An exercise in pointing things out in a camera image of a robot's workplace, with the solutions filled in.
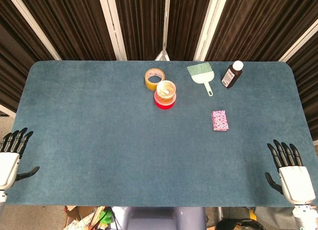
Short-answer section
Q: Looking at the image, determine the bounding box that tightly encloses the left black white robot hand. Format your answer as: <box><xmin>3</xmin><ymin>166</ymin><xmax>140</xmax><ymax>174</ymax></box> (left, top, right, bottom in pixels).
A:
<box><xmin>0</xmin><ymin>127</ymin><xmax>40</xmax><ymax>191</ymax></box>

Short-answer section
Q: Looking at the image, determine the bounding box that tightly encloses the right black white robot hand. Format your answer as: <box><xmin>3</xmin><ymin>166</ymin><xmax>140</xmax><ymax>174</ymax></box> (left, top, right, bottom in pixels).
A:
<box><xmin>264</xmin><ymin>139</ymin><xmax>317</xmax><ymax>205</ymax></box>

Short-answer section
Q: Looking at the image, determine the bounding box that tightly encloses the pink patterned card deck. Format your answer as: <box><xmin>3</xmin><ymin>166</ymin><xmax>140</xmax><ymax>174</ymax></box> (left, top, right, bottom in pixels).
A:
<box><xmin>211</xmin><ymin>110</ymin><xmax>229</xmax><ymax>131</ymax></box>

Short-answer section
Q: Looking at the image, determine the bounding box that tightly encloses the light green hand brush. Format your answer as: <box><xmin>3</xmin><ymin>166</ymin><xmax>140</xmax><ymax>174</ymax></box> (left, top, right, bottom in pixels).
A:
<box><xmin>186</xmin><ymin>62</ymin><xmax>214</xmax><ymax>97</ymax></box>

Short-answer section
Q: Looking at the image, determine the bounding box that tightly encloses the black bag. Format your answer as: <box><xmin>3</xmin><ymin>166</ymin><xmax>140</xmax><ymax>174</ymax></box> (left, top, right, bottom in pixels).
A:
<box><xmin>215</xmin><ymin>218</ymin><xmax>268</xmax><ymax>230</ymax></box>

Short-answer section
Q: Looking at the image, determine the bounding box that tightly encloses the cardboard box with clutter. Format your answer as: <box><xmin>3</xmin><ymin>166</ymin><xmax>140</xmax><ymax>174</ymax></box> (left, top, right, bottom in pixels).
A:
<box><xmin>64</xmin><ymin>205</ymin><xmax>100</xmax><ymax>230</ymax></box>

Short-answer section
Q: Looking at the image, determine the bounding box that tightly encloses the blue table cloth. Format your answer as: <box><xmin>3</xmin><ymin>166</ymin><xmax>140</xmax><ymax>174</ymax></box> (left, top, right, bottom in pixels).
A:
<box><xmin>4</xmin><ymin>60</ymin><xmax>314</xmax><ymax>208</ymax></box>

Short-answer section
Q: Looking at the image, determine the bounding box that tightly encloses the bright green plastic object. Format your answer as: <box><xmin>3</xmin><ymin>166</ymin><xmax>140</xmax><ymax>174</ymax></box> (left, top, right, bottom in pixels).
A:
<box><xmin>98</xmin><ymin>209</ymin><xmax>112</xmax><ymax>225</ymax></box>

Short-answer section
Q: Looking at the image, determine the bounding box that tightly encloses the brown bottle white cap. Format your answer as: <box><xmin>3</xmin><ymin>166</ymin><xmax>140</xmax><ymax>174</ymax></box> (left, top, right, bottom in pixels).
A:
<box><xmin>221</xmin><ymin>60</ymin><xmax>244</xmax><ymax>89</ymax></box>

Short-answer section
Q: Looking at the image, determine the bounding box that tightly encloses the grey robot torso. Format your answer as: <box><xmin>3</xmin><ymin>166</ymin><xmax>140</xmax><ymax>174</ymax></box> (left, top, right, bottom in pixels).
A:
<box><xmin>111</xmin><ymin>206</ymin><xmax>207</xmax><ymax>230</ymax></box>

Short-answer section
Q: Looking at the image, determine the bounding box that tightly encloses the red tape roll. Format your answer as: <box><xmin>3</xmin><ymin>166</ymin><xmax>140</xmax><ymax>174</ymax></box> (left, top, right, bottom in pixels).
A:
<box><xmin>154</xmin><ymin>90</ymin><xmax>177</xmax><ymax>110</ymax></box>

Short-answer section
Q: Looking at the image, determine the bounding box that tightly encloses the dark brown curtain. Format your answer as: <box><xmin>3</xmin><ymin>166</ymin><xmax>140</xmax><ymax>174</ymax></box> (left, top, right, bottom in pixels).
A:
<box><xmin>0</xmin><ymin>0</ymin><xmax>318</xmax><ymax>126</ymax></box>

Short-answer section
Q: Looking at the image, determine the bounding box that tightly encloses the clear jar of rubber bands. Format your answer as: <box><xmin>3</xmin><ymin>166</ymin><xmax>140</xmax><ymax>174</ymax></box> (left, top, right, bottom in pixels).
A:
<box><xmin>156</xmin><ymin>80</ymin><xmax>176</xmax><ymax>104</ymax></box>

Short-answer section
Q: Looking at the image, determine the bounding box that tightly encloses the yellow tape roll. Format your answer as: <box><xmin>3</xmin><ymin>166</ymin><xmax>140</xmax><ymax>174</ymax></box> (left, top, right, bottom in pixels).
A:
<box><xmin>144</xmin><ymin>68</ymin><xmax>166</xmax><ymax>91</ymax></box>

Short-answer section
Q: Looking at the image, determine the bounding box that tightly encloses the white frame post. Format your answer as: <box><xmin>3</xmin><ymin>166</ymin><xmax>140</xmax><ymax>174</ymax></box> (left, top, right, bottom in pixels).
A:
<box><xmin>97</xmin><ymin>0</ymin><xmax>128</xmax><ymax>61</ymax></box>
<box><xmin>193</xmin><ymin>0</ymin><xmax>230</xmax><ymax>61</ymax></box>
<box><xmin>278</xmin><ymin>17</ymin><xmax>318</xmax><ymax>62</ymax></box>
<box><xmin>4</xmin><ymin>0</ymin><xmax>62</xmax><ymax>61</ymax></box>
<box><xmin>154</xmin><ymin>0</ymin><xmax>171</xmax><ymax>61</ymax></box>

